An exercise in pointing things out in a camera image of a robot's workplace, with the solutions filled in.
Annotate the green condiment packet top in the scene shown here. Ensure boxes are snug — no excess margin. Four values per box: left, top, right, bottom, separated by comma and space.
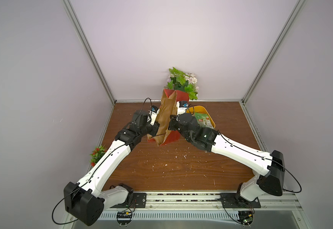
195, 113, 215, 129

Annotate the red paper bag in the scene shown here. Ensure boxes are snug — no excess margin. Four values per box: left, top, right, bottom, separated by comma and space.
147, 89, 189, 146

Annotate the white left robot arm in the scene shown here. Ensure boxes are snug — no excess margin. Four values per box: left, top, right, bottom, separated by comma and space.
63, 106, 160, 226

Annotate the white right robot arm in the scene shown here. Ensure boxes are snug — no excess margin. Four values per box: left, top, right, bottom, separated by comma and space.
168, 113, 286, 202

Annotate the yellow plastic tray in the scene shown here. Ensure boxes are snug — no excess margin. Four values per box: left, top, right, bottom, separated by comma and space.
186, 105, 216, 129

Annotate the green ivy flower bouquet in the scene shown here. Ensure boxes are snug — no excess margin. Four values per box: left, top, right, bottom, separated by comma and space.
166, 67, 199, 100

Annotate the small red flower plant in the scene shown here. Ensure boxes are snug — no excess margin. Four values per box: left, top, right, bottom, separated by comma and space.
90, 146, 106, 167

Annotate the left circuit board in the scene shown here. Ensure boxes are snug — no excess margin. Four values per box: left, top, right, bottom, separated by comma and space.
116, 211, 133, 227

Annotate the circuit board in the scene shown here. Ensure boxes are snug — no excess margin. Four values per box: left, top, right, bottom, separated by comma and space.
116, 211, 133, 227
238, 211, 254, 227

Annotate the right circuit board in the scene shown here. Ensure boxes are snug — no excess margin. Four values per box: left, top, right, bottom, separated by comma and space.
238, 211, 254, 227

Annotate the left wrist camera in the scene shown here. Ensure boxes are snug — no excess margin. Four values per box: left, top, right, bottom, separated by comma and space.
149, 105, 160, 126

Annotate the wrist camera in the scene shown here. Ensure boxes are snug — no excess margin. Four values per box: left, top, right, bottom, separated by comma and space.
176, 101, 189, 115
149, 105, 160, 126

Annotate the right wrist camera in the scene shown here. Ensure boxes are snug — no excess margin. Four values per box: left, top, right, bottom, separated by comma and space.
176, 101, 189, 115

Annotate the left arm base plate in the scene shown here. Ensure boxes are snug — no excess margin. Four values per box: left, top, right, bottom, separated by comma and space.
112, 192, 147, 209

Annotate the aluminium rail frame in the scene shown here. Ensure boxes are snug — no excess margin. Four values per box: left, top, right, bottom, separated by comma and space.
60, 190, 313, 229

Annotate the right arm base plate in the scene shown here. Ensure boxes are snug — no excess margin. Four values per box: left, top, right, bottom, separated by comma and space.
218, 193, 261, 209

